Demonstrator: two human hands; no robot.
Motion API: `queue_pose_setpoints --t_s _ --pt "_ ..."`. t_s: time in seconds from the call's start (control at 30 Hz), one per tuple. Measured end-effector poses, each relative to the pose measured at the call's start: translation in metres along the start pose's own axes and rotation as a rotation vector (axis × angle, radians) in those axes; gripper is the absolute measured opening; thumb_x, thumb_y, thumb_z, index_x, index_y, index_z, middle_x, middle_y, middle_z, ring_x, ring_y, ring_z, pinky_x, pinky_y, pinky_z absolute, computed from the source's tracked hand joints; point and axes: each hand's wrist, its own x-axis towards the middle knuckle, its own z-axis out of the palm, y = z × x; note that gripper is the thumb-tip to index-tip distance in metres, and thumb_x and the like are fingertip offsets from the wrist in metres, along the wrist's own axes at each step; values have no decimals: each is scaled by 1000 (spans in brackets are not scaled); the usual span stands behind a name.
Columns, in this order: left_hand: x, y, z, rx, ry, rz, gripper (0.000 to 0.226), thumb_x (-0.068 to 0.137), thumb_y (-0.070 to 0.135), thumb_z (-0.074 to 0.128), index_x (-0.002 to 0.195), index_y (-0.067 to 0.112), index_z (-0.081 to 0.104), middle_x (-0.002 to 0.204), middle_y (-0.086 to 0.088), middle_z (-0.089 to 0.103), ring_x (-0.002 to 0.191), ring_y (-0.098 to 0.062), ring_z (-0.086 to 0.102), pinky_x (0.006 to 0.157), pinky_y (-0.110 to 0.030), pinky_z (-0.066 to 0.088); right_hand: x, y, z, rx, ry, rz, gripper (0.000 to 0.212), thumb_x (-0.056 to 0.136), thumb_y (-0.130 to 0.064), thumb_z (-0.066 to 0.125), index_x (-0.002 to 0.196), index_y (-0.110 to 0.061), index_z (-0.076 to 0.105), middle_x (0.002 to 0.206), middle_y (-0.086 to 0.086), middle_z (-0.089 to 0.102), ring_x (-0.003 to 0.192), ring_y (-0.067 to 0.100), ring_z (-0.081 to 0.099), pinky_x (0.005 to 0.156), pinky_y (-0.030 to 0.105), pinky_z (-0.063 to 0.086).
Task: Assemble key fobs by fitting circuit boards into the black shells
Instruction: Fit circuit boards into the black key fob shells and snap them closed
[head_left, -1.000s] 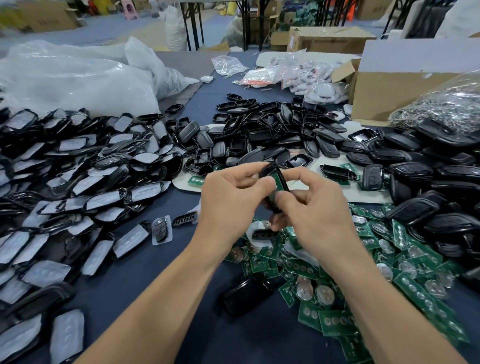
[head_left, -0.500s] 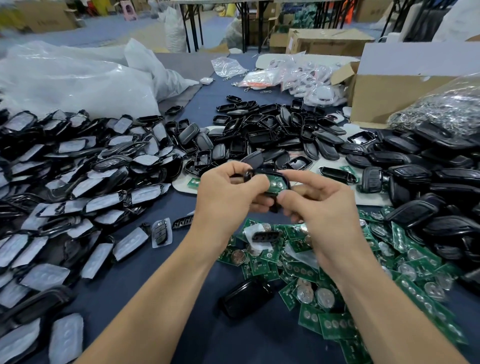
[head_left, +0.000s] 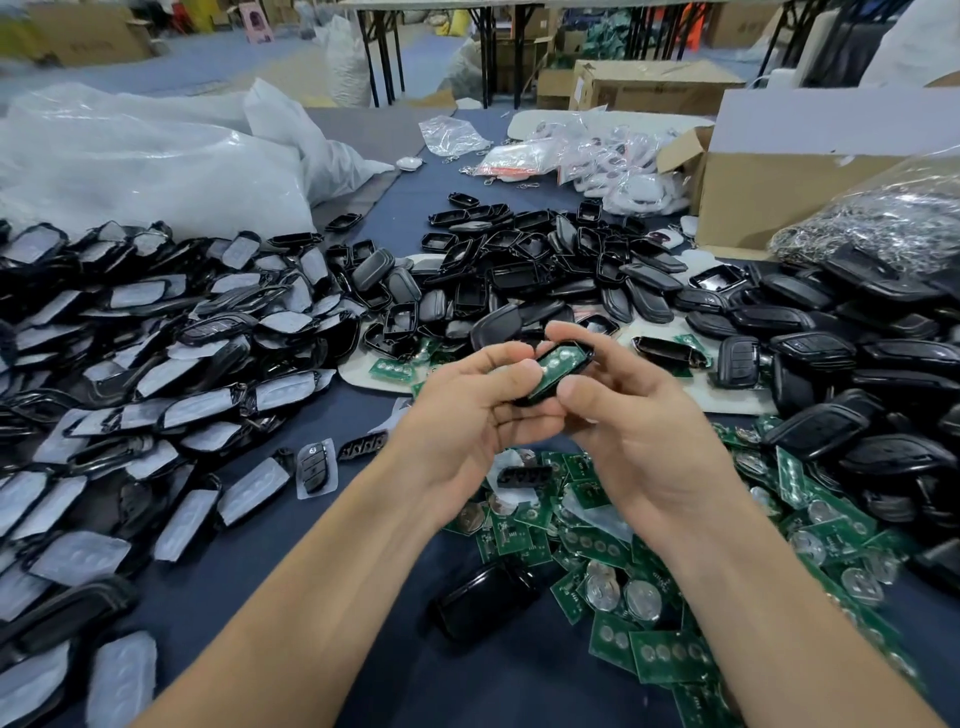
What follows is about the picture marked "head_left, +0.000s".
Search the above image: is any person's right hand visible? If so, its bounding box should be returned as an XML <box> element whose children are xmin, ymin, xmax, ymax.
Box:
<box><xmin>543</xmin><ymin>319</ymin><xmax>744</xmax><ymax>549</ymax></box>

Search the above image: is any person's left hand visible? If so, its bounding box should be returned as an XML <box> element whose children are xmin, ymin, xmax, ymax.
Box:
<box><xmin>387</xmin><ymin>342</ymin><xmax>569</xmax><ymax>527</ymax></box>

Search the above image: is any small green circuit board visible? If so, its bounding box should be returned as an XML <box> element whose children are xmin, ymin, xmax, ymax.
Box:
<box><xmin>532</xmin><ymin>346</ymin><xmax>590</xmax><ymax>395</ymax></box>

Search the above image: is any lone glossy black shell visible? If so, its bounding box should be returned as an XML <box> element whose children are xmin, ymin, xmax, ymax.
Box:
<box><xmin>430</xmin><ymin>558</ymin><xmax>545</xmax><ymax>647</ymax></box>

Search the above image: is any pile of black shell halves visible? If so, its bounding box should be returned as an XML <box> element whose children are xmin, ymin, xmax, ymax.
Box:
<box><xmin>352</xmin><ymin>190</ymin><xmax>752</xmax><ymax>369</ymax></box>

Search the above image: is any pile of green circuit boards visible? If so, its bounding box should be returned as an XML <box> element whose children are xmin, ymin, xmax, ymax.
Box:
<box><xmin>367</xmin><ymin>337</ymin><xmax>932</xmax><ymax>728</ymax></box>

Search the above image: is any pile of assembled black fobs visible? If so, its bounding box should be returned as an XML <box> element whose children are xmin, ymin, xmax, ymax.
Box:
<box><xmin>705</xmin><ymin>247</ymin><xmax>960</xmax><ymax>594</ymax></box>

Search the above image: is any pile of shells with pads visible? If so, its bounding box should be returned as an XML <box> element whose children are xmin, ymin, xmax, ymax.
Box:
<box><xmin>0</xmin><ymin>217</ymin><xmax>377</xmax><ymax>728</ymax></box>

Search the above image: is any person's left forearm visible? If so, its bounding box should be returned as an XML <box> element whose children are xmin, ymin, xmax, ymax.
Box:
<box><xmin>135</xmin><ymin>480</ymin><xmax>497</xmax><ymax>728</ymax></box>

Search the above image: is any person's right forearm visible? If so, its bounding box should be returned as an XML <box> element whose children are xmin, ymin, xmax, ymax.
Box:
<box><xmin>667</xmin><ymin>502</ymin><xmax>932</xmax><ymax>728</ymax></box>

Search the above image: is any black rubber button pad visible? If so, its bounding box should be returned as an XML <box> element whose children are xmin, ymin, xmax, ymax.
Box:
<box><xmin>495</xmin><ymin>465</ymin><xmax>554</xmax><ymax>489</ymax></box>

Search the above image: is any clear plastic film piece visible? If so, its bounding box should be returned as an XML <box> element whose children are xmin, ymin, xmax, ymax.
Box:
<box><xmin>487</xmin><ymin>450</ymin><xmax>545</xmax><ymax>519</ymax></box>

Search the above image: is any small black button strip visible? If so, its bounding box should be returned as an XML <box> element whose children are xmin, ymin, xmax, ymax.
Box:
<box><xmin>337</xmin><ymin>432</ymin><xmax>389</xmax><ymax>464</ymax></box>

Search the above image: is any clear bag with red label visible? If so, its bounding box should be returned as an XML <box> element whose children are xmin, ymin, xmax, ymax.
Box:
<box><xmin>465</xmin><ymin>138</ymin><xmax>560</xmax><ymax>182</ymax></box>

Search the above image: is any heap of clear parts bags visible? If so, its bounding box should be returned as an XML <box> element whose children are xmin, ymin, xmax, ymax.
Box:
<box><xmin>552</xmin><ymin>120</ymin><xmax>692</xmax><ymax>216</ymax></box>

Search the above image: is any large open cardboard box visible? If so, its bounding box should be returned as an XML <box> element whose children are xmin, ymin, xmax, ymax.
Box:
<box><xmin>655</xmin><ymin>87</ymin><xmax>960</xmax><ymax>260</ymax></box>

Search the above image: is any small crumpled clear plastic bag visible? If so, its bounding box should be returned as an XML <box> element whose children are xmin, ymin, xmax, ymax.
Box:
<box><xmin>418</xmin><ymin>115</ymin><xmax>494</xmax><ymax>161</ymax></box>

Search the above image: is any clear bag of metal parts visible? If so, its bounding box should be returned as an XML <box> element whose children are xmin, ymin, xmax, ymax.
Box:
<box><xmin>768</xmin><ymin>150</ymin><xmax>960</xmax><ymax>276</ymax></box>

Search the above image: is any brown cardboard box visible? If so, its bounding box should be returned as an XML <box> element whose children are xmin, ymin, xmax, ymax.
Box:
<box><xmin>570</xmin><ymin>60</ymin><xmax>744</xmax><ymax>119</ymax></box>

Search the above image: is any white sack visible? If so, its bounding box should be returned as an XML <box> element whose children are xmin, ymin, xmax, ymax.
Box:
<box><xmin>325</xmin><ymin>12</ymin><xmax>377</xmax><ymax>107</ymax></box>

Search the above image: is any large white plastic bag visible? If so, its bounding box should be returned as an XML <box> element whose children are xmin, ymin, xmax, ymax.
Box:
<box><xmin>0</xmin><ymin>78</ymin><xmax>395</xmax><ymax>239</ymax></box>

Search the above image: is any pink plastic stool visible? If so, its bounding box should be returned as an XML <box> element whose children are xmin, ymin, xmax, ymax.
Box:
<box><xmin>237</xmin><ymin>0</ymin><xmax>275</xmax><ymax>44</ymax></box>

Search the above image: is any tan cardboard box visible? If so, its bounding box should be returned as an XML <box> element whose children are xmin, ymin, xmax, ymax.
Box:
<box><xmin>27</xmin><ymin>0</ymin><xmax>156</xmax><ymax>65</ymax></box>

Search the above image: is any black metal table frame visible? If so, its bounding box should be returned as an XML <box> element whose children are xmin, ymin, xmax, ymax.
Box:
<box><xmin>357</xmin><ymin>4</ymin><xmax>542</xmax><ymax>110</ymax></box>

